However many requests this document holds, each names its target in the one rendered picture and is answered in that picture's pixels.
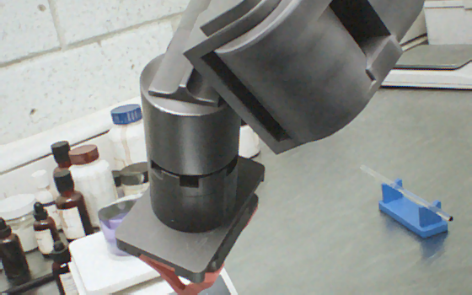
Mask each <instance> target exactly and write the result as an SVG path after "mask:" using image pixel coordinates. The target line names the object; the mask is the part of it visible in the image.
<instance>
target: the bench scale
mask: <svg viewBox="0 0 472 295"><path fill-rule="evenodd" d="M381 85H390V86H411V87H431V88H451V89H472V44H465V45H422V46H417V47H415V48H413V49H411V50H409V51H407V52H405V53H403V55H402V56H401V57H400V58H399V60H398V61H397V62H396V63H395V65H394V67H393V68H392V69H391V71H390V72H389V74H388V76H387V77H386V78H385V79H384V81H383V82H382V84H381Z"/></svg>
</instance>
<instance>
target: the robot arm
mask: <svg viewBox="0 0 472 295"><path fill-rule="evenodd" d="M425 1H426V0H190V2H189V5H188V7H187V9H186V10H185V13H184V15H183V17H182V19H181V21H180V23H179V25H178V27H177V30H176V31H175V33H174V36H173V38H172V40H171V41H170V43H169V46H168V48H167V51H166V53H164V54H162V55H160V56H157V57H156V58H154V59H153V60H151V61H150V62H149V63H148V64H147V65H146V66H145V67H144V68H143V70H142V72H141V75H140V80H139V83H140V92H141V101H142V117H143V125H144V134H145V143H146V152H147V169H148V178H149V187H148V188H147V189H146V191H145V192H144V193H143V194H142V195H141V197H140V198H139V199H138V201H137V202H136V203H135V205H134V206H133V207H132V209H131V210H130V211H129V212H128V213H127V215H126V216H125V218H124V219H123V220H122V221H121V223H120V224H119V226H118V227H117V228H116V230H115V241H116V246H117V248H118V249H119V250H121V251H123V252H126V253H127V254H129V255H133V256H135V257H137V258H138V259H139V260H141V261H142V262H144V263H145V264H147V265H148V266H150V267H152V268H153V269H154V270H155V271H157V272H158V273H159V274H160V275H161V277H162V278H163V279H164V280H165V281H166V282H167V283H168V284H169V285H170V286H171V288H172V289H173V290H174V291H175V292H176V293H177V294H179V295H197V294H198V293H199V292H201V291H203V290H205V289H208V288H209V287H211V286H212V285H213V283H214V282H215V281H216V279H217V277H218V275H219V274H220V272H221V270H222V268H223V267H224V261H225V259H226V258H227V256H228V254H229V252H230V250H231V249H232V248H233V245H234V244H235V242H236V240H237V239H238V237H239V235H240V234H241V232H242V231H243V230H244V228H245V227H246V226H247V225H248V224H249V222H250V220H251V218H252V217H253V216H254V214H255V212H256V210H257V209H258V202H259V197H258V195H256V194H255V191H256V190H257V188H258V186H259V185H260V182H264V179H265V172H266V168H265V166H264V165H263V164H260V163H258V162H255V161H254V160H251V159H248V158H245V157H242V156H240V155H239V137H240V124H241V118H242V119H243V120H244V121H245V122H246V123H247V125H248V126H249V127H250V128H251V129H252V130H253V131H254V132H255V133H256V134H257V135H258V137H259V138H260V139H261V140H262V141H263V142H264V143H265V144H266V145H267V146H268V147H269V148H270V150H271V151H272V152H273V153H274V154H275V155H278V154H280V153H284V152H286V151H288V150H291V149H293V148H296V147H299V146H301V145H303V144H305V143H308V142H316V141H318V140H320V139H323V138H326V137H328V136H330V135H332V134H334V133H336V132H337V131H339V130H340V129H341V128H343V127H344V126H346V125H347V124H349V123H350V122H351V121H352V120H353V119H355V118H356V117H357V116H358V115H359V114H360V113H361V111H362V110H363V109H364V108H365V106H366V105H367V104H368V102H369V101H370V99H371V98H372V97H373V95H374V94H375V93H376V91H377V90H378V88H379V86H380V85H381V84H382V82H383V81H384V79H385V78H386V77H387V76H388V74H389V72H390V71H391V69H392V68H393V67H394V65H395V63H396V62H397V61H398V60H399V58H400V57H401V56H402V55H403V53H404V51H403V50H402V48H401V47H400V42H401V41H402V40H403V38H404V37H405V35H406V34H407V32H408V31H409V29H410V28H411V26H412V25H413V24H414V23H415V21H416V20H417V18H418V17H419V15H420V14H421V11H422V9H423V7H424V4H425ZM179 276H180V277H182V278H184V279H186V280H188V281H190V283H189V284H188V285H186V284H184V283H183V282H182V281H181V280H180V278H179Z"/></svg>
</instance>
